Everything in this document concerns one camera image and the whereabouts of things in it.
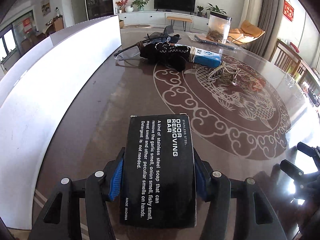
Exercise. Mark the white tv cabinet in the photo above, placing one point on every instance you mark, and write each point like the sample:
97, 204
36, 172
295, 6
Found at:
158, 19

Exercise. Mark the clear plastic jar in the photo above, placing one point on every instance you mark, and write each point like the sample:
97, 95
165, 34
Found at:
218, 27

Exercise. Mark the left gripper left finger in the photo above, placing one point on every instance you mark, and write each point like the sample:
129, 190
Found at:
60, 216

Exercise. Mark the blue white medicine box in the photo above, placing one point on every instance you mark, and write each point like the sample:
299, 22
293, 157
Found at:
204, 57

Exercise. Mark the wooden bench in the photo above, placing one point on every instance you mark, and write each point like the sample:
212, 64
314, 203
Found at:
184, 21

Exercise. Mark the black television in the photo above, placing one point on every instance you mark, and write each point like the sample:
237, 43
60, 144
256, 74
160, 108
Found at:
179, 5

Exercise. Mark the green potted plant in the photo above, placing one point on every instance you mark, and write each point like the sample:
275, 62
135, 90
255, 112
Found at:
140, 4

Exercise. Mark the red flower vase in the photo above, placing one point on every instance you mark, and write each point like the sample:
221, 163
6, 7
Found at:
121, 4

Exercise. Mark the flat tray under jar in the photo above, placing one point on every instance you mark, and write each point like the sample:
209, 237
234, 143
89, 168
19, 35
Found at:
199, 37

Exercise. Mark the orange lounge chair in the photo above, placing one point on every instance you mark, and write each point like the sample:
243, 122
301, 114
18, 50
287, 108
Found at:
245, 34

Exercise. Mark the clear eyeglasses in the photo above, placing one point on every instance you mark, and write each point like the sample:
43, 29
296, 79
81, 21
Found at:
130, 53

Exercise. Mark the black odor bar box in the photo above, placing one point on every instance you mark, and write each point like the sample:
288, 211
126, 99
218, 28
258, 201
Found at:
158, 182

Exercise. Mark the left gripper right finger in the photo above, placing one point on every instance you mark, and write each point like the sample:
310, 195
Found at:
255, 217

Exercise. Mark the wooden dining chair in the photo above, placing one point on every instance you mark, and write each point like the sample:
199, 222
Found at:
285, 58

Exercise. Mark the white cardboard sorting box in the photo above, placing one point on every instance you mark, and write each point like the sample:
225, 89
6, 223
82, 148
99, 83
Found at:
35, 94

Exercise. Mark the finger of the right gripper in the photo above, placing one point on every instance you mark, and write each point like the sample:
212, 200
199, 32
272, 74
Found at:
300, 179
310, 151

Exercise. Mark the brown cardboard box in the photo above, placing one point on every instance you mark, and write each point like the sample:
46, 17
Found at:
121, 24

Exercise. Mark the black knit stitched pouch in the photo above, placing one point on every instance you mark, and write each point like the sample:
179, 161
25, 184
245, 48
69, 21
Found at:
166, 54

